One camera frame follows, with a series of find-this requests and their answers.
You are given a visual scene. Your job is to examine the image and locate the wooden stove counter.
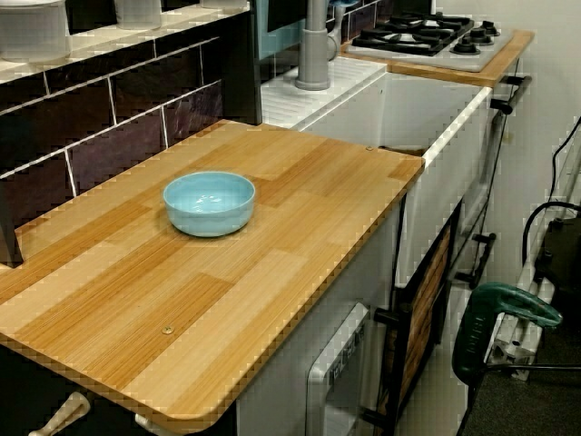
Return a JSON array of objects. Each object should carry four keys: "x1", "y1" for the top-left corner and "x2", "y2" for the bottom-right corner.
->
[{"x1": 340, "y1": 29, "x2": 535, "y2": 87}]

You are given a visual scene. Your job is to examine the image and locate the black power tool cable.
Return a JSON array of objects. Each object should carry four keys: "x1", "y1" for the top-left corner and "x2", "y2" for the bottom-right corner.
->
[{"x1": 480, "y1": 361, "x2": 581, "y2": 374}]

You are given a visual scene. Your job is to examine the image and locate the light blue ceramic bowl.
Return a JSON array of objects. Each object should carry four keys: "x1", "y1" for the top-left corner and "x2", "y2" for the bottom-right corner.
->
[{"x1": 162, "y1": 171, "x2": 256, "y2": 238}]

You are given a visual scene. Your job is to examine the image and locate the thick black cable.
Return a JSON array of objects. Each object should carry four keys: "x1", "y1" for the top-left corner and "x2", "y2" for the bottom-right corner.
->
[{"x1": 520, "y1": 199, "x2": 581, "y2": 267}]

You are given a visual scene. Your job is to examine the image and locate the dark tile backsplash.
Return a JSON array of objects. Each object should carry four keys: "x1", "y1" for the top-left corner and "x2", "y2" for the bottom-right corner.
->
[{"x1": 0, "y1": 38, "x2": 228, "y2": 237}]

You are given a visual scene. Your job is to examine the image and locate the white kitchen cabinet body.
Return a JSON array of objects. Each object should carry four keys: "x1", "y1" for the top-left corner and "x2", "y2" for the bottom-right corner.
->
[{"x1": 233, "y1": 202, "x2": 403, "y2": 436}]

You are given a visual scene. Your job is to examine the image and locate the white dishwasher panel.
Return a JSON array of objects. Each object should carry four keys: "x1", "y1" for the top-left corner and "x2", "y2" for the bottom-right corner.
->
[{"x1": 306, "y1": 302, "x2": 371, "y2": 436}]

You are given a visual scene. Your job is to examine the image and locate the wooden kitchen countertop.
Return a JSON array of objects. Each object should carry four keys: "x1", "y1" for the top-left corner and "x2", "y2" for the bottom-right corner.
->
[{"x1": 0, "y1": 118, "x2": 426, "y2": 433}]

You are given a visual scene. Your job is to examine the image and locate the black kitchen frame post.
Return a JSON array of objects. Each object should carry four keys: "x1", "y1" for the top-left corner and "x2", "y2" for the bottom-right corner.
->
[
  {"x1": 0, "y1": 199, "x2": 25, "y2": 269},
  {"x1": 220, "y1": 8, "x2": 264, "y2": 128}
]

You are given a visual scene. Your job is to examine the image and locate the cream shelf ledge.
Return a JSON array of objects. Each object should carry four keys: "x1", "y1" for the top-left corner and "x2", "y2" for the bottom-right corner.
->
[{"x1": 0, "y1": 4, "x2": 251, "y2": 85}]

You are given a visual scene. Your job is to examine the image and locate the black equipment box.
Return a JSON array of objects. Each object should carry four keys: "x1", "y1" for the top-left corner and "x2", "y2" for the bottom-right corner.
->
[{"x1": 533, "y1": 216, "x2": 581, "y2": 306}]

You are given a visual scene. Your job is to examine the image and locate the black door handle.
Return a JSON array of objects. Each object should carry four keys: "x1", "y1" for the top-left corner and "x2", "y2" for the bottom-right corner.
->
[{"x1": 360, "y1": 306, "x2": 413, "y2": 428}]

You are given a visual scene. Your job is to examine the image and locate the white toy kitchen sink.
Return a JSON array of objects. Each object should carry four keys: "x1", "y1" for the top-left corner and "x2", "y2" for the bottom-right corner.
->
[{"x1": 261, "y1": 56, "x2": 496, "y2": 290}]

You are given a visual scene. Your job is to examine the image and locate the large white plastic jar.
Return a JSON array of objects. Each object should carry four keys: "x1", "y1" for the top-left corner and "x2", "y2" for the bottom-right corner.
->
[{"x1": 0, "y1": 0, "x2": 73, "y2": 64}]

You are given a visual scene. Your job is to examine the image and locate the grey toy faucet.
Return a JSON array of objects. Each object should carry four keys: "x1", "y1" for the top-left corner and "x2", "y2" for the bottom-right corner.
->
[{"x1": 294, "y1": 0, "x2": 344, "y2": 91}]

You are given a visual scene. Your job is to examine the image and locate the white lever handle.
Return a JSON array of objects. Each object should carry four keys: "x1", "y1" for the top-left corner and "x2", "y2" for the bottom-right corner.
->
[{"x1": 29, "y1": 391, "x2": 91, "y2": 436}]

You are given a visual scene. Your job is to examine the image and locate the black and grey cabinet handle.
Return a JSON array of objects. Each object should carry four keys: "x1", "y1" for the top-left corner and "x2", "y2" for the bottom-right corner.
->
[{"x1": 456, "y1": 97, "x2": 515, "y2": 286}]

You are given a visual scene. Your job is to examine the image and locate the black burner stove top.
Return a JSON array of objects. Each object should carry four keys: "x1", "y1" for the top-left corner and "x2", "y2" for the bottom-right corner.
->
[{"x1": 347, "y1": 12, "x2": 517, "y2": 73}]

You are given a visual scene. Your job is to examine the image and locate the thin black cable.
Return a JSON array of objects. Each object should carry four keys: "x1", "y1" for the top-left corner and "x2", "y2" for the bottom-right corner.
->
[{"x1": 547, "y1": 115, "x2": 581, "y2": 205}]

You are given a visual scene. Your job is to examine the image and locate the wood panel cabinet door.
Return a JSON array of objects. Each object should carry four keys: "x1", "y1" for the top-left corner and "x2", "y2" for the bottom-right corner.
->
[{"x1": 389, "y1": 222, "x2": 458, "y2": 421}]

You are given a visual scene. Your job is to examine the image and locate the black oven handle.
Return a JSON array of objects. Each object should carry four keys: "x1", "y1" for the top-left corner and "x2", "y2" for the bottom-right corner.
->
[{"x1": 501, "y1": 74, "x2": 533, "y2": 109}]

